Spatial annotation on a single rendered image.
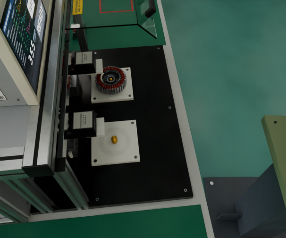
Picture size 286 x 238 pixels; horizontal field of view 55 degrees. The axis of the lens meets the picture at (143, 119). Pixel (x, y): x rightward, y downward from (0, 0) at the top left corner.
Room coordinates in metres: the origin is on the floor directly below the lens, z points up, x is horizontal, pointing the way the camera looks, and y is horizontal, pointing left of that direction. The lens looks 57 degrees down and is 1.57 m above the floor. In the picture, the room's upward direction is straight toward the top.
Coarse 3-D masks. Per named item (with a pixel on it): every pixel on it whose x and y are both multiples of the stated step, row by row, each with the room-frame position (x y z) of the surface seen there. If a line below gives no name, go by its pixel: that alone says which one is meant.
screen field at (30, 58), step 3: (33, 42) 0.43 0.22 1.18; (30, 45) 0.41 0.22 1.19; (33, 45) 0.42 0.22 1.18; (30, 48) 0.41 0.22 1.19; (33, 48) 0.42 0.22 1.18; (30, 51) 0.40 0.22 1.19; (33, 51) 0.41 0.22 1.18; (30, 54) 0.39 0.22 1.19; (33, 54) 0.41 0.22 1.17; (30, 57) 0.39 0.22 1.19; (33, 57) 0.40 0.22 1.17; (30, 60) 0.38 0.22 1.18; (33, 60) 0.39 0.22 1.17; (30, 63) 0.38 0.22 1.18
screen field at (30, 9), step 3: (30, 0) 0.51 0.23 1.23; (33, 0) 0.52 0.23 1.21; (27, 3) 0.48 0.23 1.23; (30, 3) 0.50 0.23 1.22; (33, 3) 0.52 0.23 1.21; (27, 6) 0.48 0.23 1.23; (30, 6) 0.49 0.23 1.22; (33, 6) 0.51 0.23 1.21; (30, 9) 0.49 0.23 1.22; (33, 9) 0.50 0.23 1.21; (30, 12) 0.48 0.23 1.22; (33, 12) 0.50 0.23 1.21
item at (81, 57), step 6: (78, 54) 0.67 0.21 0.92; (84, 54) 0.67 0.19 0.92; (90, 54) 0.67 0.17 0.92; (72, 60) 0.66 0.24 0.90; (78, 60) 0.64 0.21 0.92; (84, 60) 0.64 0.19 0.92; (90, 60) 0.64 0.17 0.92; (96, 60) 0.68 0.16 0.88; (72, 66) 0.64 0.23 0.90; (78, 66) 0.62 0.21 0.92; (84, 66) 0.62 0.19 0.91; (90, 66) 0.62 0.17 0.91; (96, 66) 0.65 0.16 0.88; (72, 72) 0.61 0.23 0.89; (78, 72) 0.62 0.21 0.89; (84, 72) 0.62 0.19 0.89; (90, 72) 0.62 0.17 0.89; (96, 72) 0.63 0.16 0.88; (102, 72) 0.63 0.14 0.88
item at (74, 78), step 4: (72, 76) 0.66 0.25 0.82; (76, 76) 0.66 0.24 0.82; (72, 80) 0.64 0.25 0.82; (76, 80) 0.64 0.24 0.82; (72, 84) 0.62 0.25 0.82; (76, 84) 0.63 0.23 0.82; (72, 88) 0.61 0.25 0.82; (76, 88) 0.61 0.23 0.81; (72, 92) 0.61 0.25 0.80; (76, 92) 0.61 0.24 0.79; (72, 96) 0.61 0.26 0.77
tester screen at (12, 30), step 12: (12, 0) 0.42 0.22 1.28; (24, 0) 0.47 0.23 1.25; (36, 0) 0.55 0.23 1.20; (12, 12) 0.40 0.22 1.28; (24, 12) 0.45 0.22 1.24; (12, 24) 0.38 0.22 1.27; (24, 24) 0.43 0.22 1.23; (12, 36) 0.36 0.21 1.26; (24, 36) 0.40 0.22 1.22; (36, 36) 0.46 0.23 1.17; (12, 48) 0.34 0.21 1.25; (24, 48) 0.38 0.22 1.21; (36, 48) 0.43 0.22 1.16; (24, 60) 0.36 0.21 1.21; (36, 84) 0.36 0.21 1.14
